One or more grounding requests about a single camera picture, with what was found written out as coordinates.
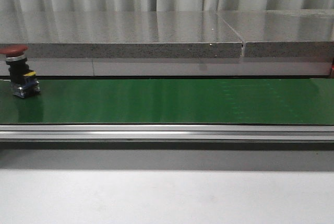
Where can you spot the red push button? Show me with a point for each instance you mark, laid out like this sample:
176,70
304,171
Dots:
23,80

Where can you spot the green conveyor belt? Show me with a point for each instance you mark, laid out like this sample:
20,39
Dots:
173,101

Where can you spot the grey stone slab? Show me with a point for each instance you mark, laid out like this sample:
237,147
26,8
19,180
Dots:
105,34
305,33

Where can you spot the grey stone slab right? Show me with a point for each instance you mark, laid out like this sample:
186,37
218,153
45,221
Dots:
305,33

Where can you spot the grey stone slab left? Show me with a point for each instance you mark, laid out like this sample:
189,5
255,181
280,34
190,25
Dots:
105,34

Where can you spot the aluminium conveyor frame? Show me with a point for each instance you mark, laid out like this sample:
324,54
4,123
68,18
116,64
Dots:
166,133

